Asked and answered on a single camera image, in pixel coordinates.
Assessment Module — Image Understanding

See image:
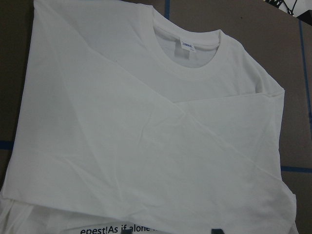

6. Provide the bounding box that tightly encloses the white long-sleeve printed shirt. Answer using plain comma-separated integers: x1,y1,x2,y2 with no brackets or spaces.
0,0,297,234

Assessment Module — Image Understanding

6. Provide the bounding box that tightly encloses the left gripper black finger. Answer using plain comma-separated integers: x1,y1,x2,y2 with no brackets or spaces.
211,229,223,234

